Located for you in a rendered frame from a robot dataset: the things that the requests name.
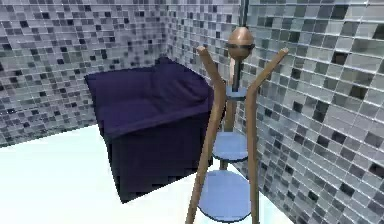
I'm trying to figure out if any wooden stand with blue shelves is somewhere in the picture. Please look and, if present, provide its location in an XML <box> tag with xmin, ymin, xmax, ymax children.
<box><xmin>185</xmin><ymin>0</ymin><xmax>290</xmax><ymax>224</ymax></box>

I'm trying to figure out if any dark purple cloth-covered box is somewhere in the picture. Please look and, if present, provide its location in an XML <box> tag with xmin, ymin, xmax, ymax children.
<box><xmin>84</xmin><ymin>55</ymin><xmax>216</xmax><ymax>204</ymax></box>

